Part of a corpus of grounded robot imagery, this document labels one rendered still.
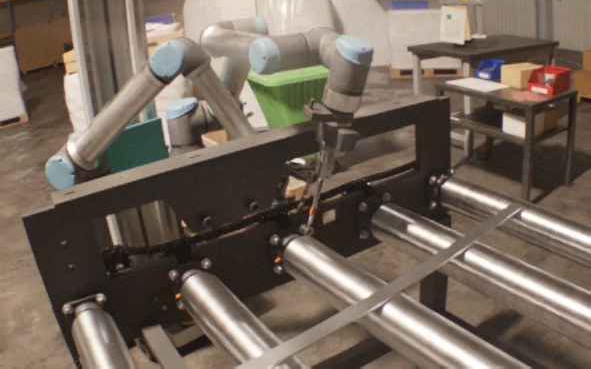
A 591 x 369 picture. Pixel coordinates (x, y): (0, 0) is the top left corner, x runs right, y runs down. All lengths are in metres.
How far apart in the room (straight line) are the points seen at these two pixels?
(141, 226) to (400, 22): 6.11
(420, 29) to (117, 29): 6.15
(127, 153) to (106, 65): 0.40
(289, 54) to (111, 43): 1.23
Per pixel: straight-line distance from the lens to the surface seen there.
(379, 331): 1.10
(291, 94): 3.81
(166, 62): 1.65
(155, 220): 2.54
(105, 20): 2.30
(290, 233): 1.42
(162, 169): 1.24
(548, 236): 1.47
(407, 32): 7.95
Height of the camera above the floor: 1.55
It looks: 21 degrees down
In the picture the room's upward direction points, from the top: 5 degrees counter-clockwise
